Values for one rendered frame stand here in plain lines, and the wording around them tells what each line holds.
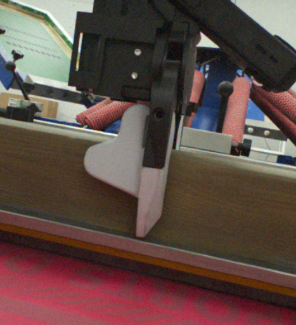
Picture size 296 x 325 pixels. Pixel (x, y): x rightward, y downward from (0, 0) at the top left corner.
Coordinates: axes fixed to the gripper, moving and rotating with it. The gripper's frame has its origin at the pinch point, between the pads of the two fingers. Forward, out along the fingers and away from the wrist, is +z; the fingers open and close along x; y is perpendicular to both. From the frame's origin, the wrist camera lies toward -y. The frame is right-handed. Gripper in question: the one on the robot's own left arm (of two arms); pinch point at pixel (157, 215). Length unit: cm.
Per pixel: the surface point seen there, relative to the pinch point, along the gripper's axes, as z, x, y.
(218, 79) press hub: -23, -105, 1
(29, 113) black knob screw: -5.9, -35.0, 26.9
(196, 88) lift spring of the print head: -18, -85, 5
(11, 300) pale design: 4.6, 9.7, 6.7
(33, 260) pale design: 4.6, 2.2, 8.6
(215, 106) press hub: -15, -105, 1
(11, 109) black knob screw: -6.2, -34.4, 29.7
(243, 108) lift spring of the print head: -14, -80, -7
